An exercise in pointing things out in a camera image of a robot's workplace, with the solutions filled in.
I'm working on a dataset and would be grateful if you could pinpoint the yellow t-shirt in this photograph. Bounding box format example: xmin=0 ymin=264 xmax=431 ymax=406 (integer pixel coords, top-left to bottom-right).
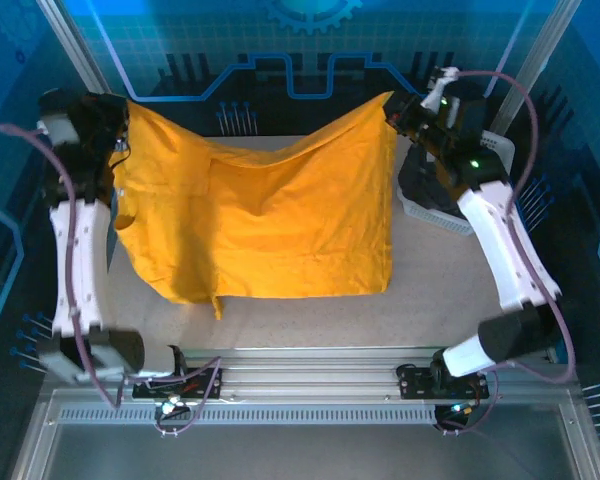
xmin=110 ymin=91 xmax=399 ymax=321

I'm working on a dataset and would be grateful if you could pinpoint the white perforated plastic basket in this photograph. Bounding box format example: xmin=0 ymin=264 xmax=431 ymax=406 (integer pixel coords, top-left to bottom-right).
xmin=396 ymin=129 xmax=514 ymax=236

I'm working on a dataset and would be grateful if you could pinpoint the aluminium frame post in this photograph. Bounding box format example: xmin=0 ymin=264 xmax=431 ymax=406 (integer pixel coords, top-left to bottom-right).
xmin=34 ymin=0 xmax=109 ymax=99
xmin=498 ymin=0 xmax=584 ymax=136

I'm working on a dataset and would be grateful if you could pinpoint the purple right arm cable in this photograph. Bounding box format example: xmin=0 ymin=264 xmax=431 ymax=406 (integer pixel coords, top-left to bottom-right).
xmin=437 ymin=69 xmax=579 ymax=437

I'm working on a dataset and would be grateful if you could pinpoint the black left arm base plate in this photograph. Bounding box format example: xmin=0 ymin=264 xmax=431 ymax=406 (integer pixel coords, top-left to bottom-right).
xmin=131 ymin=367 xmax=225 ymax=401

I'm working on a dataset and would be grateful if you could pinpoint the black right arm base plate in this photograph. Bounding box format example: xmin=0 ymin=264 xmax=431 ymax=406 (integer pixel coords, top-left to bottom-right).
xmin=396 ymin=363 xmax=490 ymax=400

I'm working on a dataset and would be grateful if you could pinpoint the aluminium mounting rail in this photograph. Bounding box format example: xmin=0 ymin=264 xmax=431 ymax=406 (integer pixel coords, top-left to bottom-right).
xmin=44 ymin=347 xmax=581 ymax=401

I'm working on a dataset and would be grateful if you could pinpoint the slotted grey cable duct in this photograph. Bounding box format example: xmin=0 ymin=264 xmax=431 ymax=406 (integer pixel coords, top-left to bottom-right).
xmin=57 ymin=405 xmax=441 ymax=426

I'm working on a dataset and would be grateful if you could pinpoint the grey metal base frame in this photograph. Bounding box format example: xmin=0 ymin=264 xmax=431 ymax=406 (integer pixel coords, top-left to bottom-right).
xmin=9 ymin=387 xmax=600 ymax=480

